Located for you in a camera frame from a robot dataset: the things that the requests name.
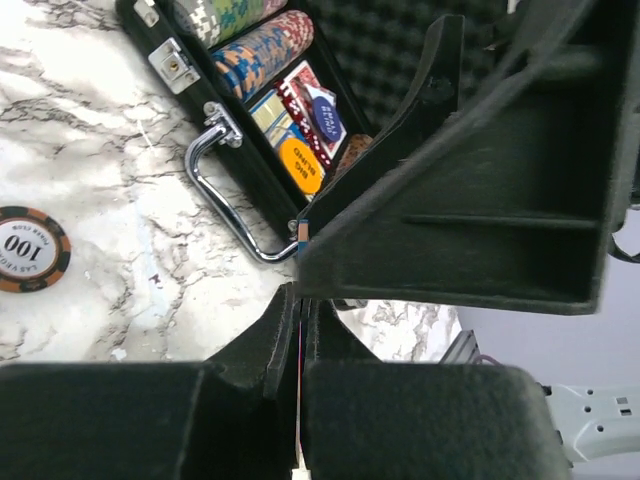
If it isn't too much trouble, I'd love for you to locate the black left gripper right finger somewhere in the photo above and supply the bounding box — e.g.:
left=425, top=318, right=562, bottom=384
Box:
left=302, top=302, right=570, bottom=479

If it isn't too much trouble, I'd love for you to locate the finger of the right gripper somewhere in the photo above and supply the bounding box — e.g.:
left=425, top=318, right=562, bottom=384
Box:
left=297, top=1, right=635, bottom=315
left=344, top=14, right=465, bottom=165

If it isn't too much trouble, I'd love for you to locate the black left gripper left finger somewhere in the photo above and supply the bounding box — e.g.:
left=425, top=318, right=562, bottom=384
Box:
left=1, top=284, right=297, bottom=479

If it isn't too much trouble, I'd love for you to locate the blue small blind button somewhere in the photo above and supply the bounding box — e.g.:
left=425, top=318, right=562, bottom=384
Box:
left=312, top=96, right=343, bottom=143

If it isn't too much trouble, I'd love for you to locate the yellow big blind button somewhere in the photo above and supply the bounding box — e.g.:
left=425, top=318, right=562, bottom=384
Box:
left=279, top=138, right=324, bottom=195

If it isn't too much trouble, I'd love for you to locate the blue 10 poker chip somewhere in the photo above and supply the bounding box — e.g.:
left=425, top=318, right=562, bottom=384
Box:
left=297, top=219, right=310, bottom=256

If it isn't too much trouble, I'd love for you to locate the brown 100 poker chip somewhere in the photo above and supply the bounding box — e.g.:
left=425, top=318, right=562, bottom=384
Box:
left=1, top=206, right=71, bottom=293

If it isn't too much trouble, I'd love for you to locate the red 5 poker chip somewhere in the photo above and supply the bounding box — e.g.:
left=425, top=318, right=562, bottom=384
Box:
left=293, top=300, right=307, bottom=476

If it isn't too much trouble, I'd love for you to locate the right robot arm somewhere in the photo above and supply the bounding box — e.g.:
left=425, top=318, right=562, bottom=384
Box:
left=297, top=1, right=639, bottom=479

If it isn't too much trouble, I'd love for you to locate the red playing card deck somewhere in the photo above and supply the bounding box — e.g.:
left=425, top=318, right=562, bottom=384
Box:
left=282, top=60, right=347, bottom=168

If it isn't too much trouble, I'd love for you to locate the black poker chip case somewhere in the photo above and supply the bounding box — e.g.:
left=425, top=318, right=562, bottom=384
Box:
left=115, top=1, right=509, bottom=264

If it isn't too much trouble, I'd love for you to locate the blue playing card deck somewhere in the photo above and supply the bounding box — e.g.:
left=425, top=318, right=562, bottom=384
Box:
left=249, top=89, right=303, bottom=151

